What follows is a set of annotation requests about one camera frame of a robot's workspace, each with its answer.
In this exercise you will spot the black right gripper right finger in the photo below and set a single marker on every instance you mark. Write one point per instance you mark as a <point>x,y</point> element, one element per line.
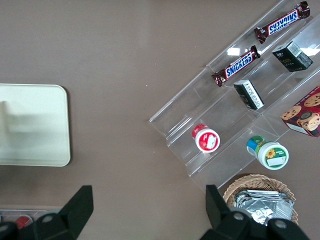
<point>217,215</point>

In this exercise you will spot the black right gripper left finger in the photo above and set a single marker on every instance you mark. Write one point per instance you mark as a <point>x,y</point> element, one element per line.
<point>75,212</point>

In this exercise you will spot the light tan wicker basket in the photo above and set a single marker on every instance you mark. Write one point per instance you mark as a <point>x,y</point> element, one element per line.
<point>252,181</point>

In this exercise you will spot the cream rectangular tray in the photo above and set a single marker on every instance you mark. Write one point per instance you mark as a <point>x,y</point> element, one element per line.
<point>35,130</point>

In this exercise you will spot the clear acrylic bottle rack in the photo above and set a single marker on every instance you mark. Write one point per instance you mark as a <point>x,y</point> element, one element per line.
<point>37,212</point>

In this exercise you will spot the silver foil wrapped pack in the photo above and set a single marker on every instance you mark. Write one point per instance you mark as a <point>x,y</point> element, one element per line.
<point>262,205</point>

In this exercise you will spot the red soda bottle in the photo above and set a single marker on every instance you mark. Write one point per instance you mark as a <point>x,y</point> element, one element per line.
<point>23,222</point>

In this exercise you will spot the red lid snack cup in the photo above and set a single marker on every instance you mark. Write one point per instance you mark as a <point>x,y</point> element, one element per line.
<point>206,140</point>

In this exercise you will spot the green lid snack cup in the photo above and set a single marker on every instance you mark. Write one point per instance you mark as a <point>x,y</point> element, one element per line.
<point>271,155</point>

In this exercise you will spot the clear acrylic step stand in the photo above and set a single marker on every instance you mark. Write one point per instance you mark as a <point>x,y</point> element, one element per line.
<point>225,120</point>

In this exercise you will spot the small black carton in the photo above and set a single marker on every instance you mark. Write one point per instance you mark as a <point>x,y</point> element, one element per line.
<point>291,57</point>
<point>248,95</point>

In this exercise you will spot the red chocolate chip cookie box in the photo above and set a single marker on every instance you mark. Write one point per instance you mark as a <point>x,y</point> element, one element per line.
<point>305,112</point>

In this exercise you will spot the Snickers chocolate bar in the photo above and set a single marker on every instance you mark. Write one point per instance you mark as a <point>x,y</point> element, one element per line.
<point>282,22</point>
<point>237,66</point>

